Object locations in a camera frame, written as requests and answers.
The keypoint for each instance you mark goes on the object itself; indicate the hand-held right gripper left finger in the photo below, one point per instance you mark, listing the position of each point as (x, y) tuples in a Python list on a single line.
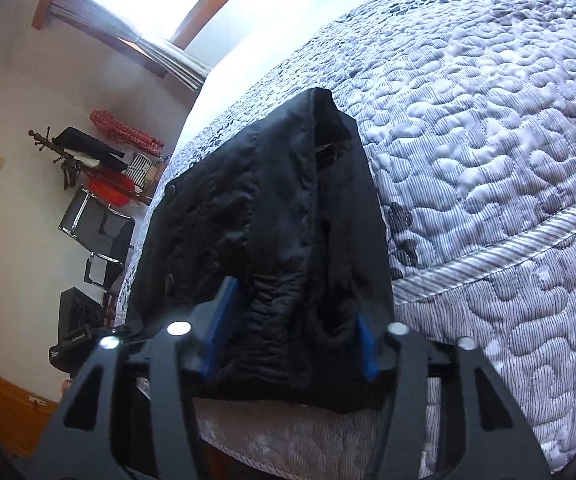
[(220, 325)]

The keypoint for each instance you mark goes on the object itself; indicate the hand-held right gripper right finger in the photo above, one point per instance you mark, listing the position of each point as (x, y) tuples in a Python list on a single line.
[(368, 350)]

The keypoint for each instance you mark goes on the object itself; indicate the black padded pants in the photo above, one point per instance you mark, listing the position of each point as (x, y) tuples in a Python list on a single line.
[(278, 220)]

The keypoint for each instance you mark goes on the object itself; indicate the black patterned box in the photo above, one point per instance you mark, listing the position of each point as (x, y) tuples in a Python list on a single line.
[(80, 310)]

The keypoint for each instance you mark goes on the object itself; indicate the black chrome chair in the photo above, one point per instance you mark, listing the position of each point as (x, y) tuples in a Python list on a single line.
[(80, 215)]

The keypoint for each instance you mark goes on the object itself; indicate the red cloth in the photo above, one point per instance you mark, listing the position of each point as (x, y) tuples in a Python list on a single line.
[(108, 185)]

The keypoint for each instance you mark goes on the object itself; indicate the cream cloth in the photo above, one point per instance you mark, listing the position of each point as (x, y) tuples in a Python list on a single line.
[(85, 159)]

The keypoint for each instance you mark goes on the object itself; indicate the black hanging garment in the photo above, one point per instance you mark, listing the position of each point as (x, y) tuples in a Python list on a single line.
[(83, 142)]

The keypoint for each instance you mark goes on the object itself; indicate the wooden coat rack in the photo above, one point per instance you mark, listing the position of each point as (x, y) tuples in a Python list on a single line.
[(43, 140)]

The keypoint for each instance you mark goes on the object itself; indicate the red plaid garment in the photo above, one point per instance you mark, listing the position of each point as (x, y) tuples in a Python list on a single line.
[(123, 127)]

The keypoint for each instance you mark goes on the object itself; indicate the bed with quilted bedspread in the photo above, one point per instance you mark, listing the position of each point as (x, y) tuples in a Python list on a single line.
[(493, 135)]

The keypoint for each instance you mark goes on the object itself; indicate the grey striped curtain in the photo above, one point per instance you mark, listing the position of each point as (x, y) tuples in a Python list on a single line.
[(168, 57)]

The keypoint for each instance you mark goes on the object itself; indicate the white wall socket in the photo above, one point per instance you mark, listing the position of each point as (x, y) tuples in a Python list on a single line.
[(38, 400)]

